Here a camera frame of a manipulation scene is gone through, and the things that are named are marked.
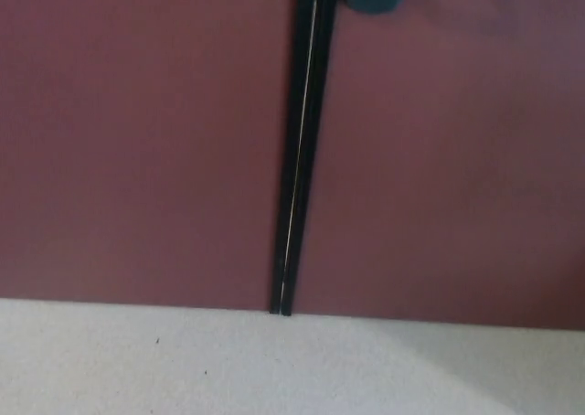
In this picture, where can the black door edge strip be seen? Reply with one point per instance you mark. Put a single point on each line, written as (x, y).
(294, 113)
(313, 113)

